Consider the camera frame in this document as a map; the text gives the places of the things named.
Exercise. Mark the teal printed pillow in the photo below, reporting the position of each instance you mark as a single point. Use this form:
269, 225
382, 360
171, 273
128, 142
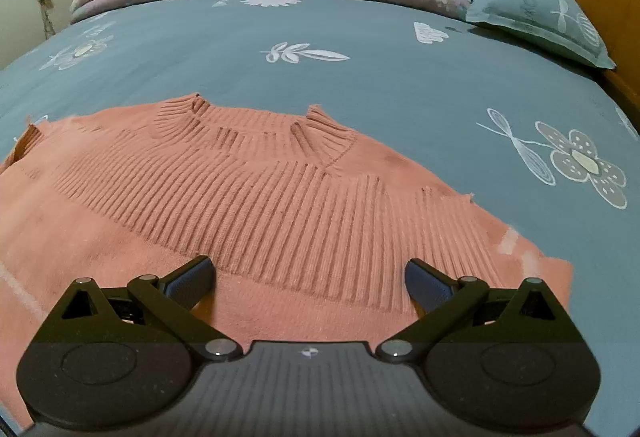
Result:
530, 12

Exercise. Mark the pink knitted sweater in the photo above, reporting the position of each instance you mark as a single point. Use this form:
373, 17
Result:
250, 197

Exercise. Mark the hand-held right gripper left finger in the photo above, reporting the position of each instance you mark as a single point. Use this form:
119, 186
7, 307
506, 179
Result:
192, 281

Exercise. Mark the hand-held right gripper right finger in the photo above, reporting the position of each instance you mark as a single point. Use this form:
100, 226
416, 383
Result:
425, 284

